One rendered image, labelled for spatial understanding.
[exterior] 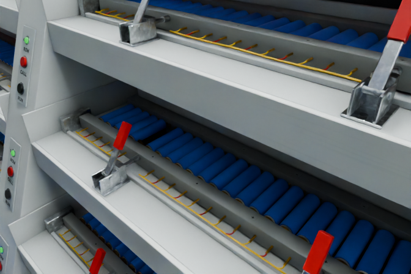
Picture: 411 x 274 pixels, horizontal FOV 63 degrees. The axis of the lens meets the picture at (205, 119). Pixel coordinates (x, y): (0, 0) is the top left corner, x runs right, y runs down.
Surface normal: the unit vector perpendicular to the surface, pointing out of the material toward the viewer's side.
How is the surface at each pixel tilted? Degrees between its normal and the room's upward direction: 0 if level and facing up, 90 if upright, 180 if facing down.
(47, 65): 90
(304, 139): 112
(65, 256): 22
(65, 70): 90
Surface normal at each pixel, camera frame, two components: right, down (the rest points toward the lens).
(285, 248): -0.67, 0.37
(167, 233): -0.01, -0.87
